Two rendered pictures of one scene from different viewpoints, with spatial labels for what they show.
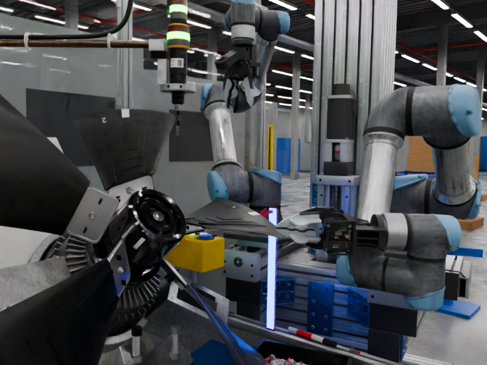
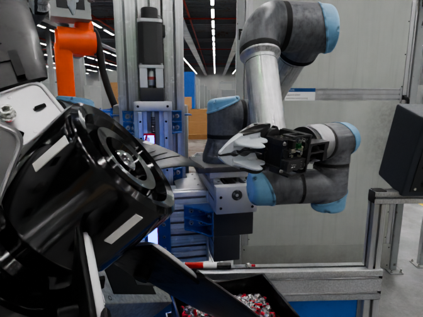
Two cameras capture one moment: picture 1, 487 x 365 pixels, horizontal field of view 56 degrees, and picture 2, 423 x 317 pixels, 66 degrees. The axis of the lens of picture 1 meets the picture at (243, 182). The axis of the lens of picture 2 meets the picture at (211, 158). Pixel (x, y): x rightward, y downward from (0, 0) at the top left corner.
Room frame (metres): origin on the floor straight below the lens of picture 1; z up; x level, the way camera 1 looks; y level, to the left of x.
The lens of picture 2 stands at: (0.56, 0.26, 1.27)
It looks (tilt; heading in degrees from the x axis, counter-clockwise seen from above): 11 degrees down; 320
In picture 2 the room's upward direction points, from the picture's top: straight up
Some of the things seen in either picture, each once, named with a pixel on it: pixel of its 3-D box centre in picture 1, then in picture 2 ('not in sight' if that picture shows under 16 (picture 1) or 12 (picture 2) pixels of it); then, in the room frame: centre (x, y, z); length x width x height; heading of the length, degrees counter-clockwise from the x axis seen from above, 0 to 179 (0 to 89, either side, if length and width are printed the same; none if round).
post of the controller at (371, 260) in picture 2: not in sight; (374, 228); (0.87, -0.51, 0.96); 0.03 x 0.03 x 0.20; 52
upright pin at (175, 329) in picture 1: (175, 341); not in sight; (0.87, 0.13, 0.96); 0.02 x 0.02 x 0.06
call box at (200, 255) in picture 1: (194, 253); not in sight; (1.38, 0.15, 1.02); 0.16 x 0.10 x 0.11; 52
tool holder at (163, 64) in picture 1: (172, 66); not in sight; (0.91, 0.14, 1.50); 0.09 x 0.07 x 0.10; 87
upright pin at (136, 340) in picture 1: (136, 344); not in sight; (0.80, 0.19, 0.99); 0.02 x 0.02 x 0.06
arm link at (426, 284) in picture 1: (416, 279); (322, 185); (0.93, -0.36, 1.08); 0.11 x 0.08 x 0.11; 60
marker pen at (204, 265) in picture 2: (311, 336); (202, 265); (1.13, -0.18, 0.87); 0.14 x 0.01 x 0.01; 49
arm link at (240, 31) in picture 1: (242, 35); not in sight; (1.48, 0.01, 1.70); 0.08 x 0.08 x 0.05
